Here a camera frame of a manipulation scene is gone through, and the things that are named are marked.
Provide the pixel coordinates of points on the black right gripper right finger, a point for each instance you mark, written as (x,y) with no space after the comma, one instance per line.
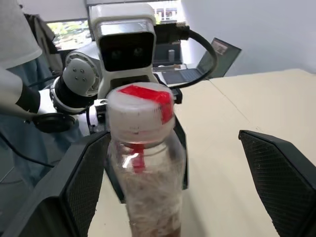
(284,187)

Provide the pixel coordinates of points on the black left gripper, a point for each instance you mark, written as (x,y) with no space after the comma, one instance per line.
(176,96)

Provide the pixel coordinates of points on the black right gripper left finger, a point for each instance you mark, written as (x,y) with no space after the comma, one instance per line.
(74,187)

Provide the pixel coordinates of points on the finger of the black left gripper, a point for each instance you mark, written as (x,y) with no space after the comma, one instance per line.
(115,190)

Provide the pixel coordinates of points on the clear plastic drink bottle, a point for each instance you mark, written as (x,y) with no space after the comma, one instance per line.
(153,197)

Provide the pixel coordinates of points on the white bottle cap red tape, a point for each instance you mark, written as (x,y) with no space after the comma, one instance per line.
(128,113)

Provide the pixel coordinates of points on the grey laptop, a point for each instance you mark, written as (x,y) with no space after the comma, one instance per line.
(217,59)

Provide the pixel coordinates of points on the black desk equipment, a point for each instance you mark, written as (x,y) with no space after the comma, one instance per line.
(163,47)

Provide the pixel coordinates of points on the black hanging jacket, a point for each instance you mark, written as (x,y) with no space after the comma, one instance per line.
(45,42)

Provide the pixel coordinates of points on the window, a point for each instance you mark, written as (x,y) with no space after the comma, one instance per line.
(69,32)

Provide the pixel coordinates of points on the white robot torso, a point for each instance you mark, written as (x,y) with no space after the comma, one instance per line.
(14,29)

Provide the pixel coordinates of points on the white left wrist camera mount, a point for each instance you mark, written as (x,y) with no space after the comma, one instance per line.
(123,19)

